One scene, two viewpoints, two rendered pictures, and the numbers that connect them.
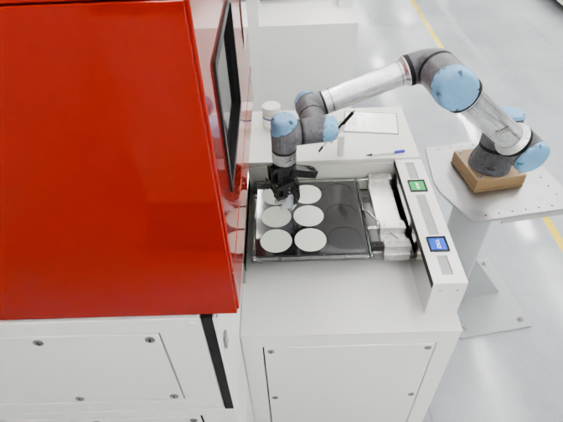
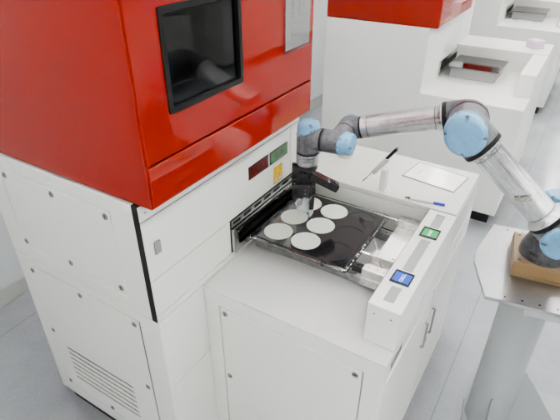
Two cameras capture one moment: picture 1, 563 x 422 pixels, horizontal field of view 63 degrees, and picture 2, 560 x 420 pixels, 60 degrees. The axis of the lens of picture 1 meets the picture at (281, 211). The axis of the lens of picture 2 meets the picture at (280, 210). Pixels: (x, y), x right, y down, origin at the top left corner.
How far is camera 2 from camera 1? 0.73 m
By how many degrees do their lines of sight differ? 26
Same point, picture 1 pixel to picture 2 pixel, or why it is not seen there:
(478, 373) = not seen: outside the picture
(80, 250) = (70, 118)
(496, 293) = not seen: outside the picture
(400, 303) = (347, 322)
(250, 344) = (210, 297)
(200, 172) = (122, 69)
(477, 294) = not seen: outside the picture
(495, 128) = (513, 192)
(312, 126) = (330, 135)
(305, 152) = (353, 178)
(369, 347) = (302, 348)
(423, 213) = (414, 254)
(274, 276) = (263, 260)
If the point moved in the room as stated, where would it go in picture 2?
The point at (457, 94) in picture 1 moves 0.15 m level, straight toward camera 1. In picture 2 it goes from (462, 137) to (425, 152)
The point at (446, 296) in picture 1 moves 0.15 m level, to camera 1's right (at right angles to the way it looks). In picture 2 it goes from (382, 325) to (437, 347)
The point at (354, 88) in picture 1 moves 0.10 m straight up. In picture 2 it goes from (387, 119) to (392, 88)
